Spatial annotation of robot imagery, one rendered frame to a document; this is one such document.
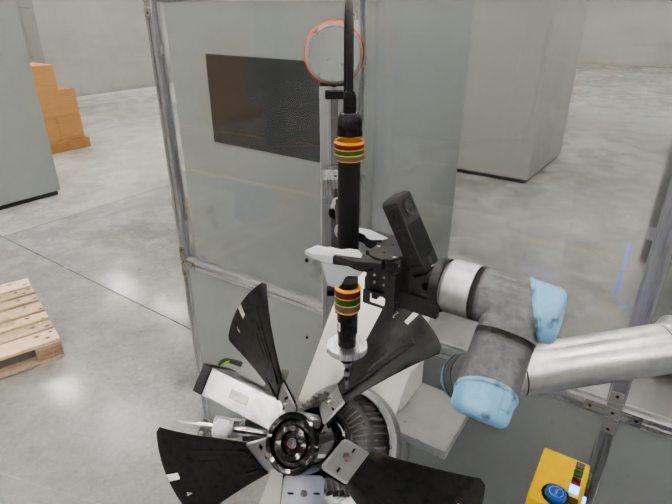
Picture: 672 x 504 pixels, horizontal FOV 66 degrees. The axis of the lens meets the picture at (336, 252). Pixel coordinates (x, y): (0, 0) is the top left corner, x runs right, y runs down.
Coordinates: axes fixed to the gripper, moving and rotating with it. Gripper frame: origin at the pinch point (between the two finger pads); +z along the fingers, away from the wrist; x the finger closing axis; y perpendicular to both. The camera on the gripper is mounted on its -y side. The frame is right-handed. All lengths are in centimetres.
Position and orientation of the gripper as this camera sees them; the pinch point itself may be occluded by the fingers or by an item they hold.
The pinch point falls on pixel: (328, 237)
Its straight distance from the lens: 80.9
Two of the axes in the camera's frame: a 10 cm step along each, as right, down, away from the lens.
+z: -8.3, -2.4, 5.0
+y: 0.0, 9.0, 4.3
